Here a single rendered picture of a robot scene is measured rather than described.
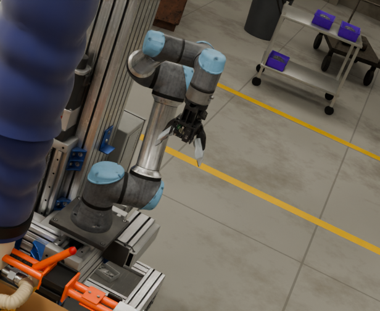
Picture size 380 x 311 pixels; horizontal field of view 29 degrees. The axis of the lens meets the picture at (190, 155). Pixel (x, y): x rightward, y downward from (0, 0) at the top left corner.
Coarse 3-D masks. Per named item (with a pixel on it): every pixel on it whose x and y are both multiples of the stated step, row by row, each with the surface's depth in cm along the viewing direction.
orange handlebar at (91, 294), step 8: (8, 256) 212; (24, 256) 215; (16, 264) 211; (24, 264) 211; (32, 272) 210; (40, 272) 211; (80, 288) 212; (88, 288) 211; (96, 288) 212; (72, 296) 208; (80, 296) 208; (88, 296) 208; (96, 296) 209; (104, 296) 211; (80, 304) 208; (88, 304) 208; (96, 304) 207; (112, 304) 210
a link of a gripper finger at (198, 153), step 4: (196, 140) 222; (196, 144) 221; (200, 144) 223; (196, 148) 221; (200, 148) 223; (196, 152) 221; (200, 152) 224; (196, 156) 220; (200, 156) 224; (200, 160) 225; (200, 164) 226
